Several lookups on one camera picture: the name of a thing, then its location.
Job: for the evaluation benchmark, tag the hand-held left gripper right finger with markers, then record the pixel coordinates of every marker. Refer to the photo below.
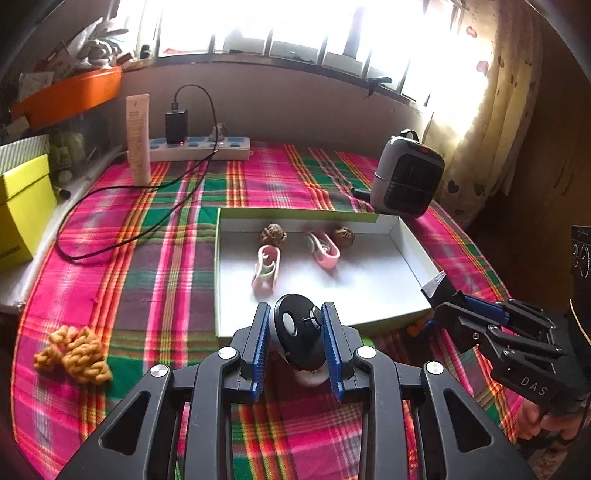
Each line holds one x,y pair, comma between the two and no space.
332,355

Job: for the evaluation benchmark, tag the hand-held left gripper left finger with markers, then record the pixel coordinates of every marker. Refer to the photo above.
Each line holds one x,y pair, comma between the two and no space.
261,346

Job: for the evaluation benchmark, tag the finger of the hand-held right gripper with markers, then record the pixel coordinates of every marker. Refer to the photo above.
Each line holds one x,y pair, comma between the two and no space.
480,305
461,323

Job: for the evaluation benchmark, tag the black round disc device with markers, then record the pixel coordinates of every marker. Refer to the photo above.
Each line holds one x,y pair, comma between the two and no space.
300,341

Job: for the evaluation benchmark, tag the small orange blue toy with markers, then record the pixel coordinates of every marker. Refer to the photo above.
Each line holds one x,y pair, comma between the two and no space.
415,328

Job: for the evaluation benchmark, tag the pink and white clip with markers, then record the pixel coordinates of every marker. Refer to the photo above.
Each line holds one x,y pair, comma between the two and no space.
258,286
330,261

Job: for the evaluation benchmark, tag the green and white cardboard tray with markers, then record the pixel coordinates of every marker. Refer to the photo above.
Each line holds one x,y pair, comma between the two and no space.
369,286

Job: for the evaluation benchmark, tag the brown walnut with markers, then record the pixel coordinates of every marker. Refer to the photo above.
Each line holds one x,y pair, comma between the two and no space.
344,236
273,234

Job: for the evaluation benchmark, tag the person's right hand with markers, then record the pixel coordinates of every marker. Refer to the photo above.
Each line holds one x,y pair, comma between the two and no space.
554,424

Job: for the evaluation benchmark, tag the pink green plaid tablecloth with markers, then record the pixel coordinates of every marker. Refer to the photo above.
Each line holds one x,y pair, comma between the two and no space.
152,286

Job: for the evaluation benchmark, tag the grey space heater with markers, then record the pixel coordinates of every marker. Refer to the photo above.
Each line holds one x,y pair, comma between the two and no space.
406,184

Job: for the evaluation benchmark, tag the yellow knitted braid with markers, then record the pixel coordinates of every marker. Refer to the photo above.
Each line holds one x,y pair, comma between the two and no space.
83,355

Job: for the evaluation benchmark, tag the cream heart print curtain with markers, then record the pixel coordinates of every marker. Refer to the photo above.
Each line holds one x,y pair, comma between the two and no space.
489,115

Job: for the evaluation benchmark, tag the white power strip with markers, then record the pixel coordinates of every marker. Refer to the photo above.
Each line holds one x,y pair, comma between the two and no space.
203,148

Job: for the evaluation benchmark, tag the white plug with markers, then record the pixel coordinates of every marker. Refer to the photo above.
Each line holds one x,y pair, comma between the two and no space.
218,133

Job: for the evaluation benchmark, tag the black charger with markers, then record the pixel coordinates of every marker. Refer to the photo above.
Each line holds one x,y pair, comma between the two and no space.
177,124

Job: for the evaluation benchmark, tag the cream cosmetic tube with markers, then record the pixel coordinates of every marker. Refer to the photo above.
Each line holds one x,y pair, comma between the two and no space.
137,138

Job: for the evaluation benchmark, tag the black window latch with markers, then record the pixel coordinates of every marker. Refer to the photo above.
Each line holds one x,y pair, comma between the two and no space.
376,85

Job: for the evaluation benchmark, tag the clear plastic storage bin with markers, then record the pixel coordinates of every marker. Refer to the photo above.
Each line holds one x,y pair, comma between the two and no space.
92,134

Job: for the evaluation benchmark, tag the yellow cardboard box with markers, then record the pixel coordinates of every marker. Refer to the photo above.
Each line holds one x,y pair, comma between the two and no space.
23,212

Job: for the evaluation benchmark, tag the grey striped box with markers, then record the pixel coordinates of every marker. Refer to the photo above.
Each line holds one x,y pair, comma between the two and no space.
23,152

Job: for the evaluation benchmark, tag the orange plastic tray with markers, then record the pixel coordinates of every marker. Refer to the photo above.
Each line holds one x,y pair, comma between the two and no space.
69,94

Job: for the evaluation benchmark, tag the small dark bottle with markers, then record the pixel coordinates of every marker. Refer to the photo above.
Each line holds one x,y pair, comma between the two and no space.
145,50

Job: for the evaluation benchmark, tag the window with bars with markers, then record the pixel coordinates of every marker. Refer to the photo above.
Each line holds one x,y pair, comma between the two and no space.
277,27

